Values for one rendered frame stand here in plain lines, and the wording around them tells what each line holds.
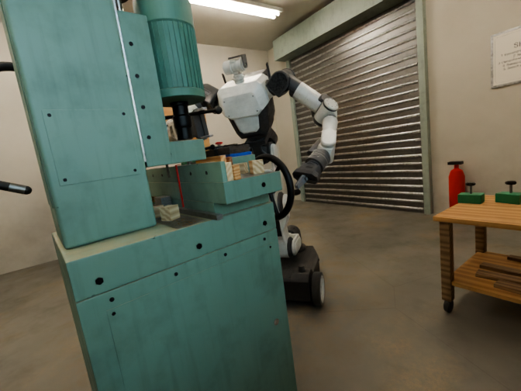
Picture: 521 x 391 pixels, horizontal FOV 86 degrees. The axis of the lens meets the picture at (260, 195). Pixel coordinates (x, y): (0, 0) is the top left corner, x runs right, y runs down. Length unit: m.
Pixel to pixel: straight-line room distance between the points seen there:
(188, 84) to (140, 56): 0.14
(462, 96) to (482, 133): 0.41
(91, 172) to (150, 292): 0.32
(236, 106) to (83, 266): 1.10
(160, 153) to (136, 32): 0.33
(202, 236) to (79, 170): 0.33
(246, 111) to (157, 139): 0.74
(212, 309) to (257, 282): 0.17
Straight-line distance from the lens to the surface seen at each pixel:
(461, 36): 3.66
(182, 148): 0.95
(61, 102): 0.81
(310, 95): 1.49
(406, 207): 3.88
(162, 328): 0.81
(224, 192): 0.75
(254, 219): 0.87
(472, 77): 3.56
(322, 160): 1.21
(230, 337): 0.93
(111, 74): 0.85
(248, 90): 1.51
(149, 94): 0.91
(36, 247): 4.27
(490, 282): 1.85
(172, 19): 1.00
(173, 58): 0.96
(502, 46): 3.51
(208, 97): 1.64
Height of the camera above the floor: 0.97
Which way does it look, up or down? 9 degrees down
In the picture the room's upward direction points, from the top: 8 degrees counter-clockwise
